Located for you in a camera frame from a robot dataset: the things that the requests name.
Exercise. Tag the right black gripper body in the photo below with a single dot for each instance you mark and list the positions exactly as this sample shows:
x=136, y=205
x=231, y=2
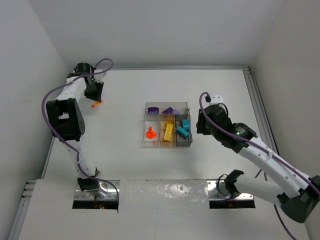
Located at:
x=200, y=124

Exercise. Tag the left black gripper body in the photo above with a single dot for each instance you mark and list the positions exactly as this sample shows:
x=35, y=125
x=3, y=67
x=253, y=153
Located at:
x=94, y=92

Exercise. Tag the orange 1x2 lego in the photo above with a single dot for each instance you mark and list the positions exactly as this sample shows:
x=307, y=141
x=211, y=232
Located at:
x=96, y=103

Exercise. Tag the teal round lego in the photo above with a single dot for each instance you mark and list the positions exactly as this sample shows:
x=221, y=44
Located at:
x=186, y=124

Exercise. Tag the teal 2x4 lego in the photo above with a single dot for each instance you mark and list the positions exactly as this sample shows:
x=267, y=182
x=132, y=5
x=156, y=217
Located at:
x=182, y=132

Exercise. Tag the long yellow lego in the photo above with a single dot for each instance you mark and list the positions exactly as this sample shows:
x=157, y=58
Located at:
x=168, y=132

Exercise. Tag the purple slope lego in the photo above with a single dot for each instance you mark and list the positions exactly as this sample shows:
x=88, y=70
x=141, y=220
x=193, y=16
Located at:
x=168, y=111

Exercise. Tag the orange lego cluster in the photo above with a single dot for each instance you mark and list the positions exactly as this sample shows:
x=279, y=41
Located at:
x=150, y=134

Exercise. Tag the purple printed lego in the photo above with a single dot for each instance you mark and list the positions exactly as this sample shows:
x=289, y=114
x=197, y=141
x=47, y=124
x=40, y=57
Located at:
x=153, y=110

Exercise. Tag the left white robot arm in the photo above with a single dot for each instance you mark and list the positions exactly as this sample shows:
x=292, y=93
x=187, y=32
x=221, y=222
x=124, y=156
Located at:
x=65, y=116

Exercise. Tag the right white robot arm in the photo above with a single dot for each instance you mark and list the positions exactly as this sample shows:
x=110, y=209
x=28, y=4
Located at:
x=295, y=192

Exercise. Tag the clear rear container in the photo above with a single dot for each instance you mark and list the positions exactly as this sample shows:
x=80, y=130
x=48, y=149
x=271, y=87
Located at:
x=182, y=107

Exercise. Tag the grey plastic container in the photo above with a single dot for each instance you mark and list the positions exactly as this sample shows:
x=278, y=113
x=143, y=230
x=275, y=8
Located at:
x=180, y=141

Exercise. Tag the amber plastic container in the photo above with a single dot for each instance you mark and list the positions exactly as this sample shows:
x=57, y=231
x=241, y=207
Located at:
x=161, y=120

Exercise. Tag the clear front-left container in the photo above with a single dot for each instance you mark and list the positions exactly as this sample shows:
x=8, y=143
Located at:
x=148, y=143

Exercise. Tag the white front cover panel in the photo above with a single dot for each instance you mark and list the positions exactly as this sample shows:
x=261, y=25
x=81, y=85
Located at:
x=150, y=210

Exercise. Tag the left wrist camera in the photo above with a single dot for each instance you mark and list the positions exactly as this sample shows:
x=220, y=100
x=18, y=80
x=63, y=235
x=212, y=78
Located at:
x=98, y=76

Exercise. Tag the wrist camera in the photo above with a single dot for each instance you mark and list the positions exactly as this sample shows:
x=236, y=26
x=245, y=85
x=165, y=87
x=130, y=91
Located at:
x=98, y=76
x=214, y=99

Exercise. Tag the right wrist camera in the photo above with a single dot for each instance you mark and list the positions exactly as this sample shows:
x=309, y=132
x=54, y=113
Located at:
x=214, y=99

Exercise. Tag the rear aluminium rail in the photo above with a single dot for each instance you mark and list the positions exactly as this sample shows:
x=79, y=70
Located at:
x=182, y=67

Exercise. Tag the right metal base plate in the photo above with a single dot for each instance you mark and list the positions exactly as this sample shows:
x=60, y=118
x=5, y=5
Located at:
x=217, y=191

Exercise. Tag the metal base plate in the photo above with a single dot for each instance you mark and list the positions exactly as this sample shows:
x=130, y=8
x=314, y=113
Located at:
x=217, y=191
x=105, y=192

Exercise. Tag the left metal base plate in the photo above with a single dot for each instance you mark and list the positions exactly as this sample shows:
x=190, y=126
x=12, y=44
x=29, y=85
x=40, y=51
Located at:
x=105, y=192

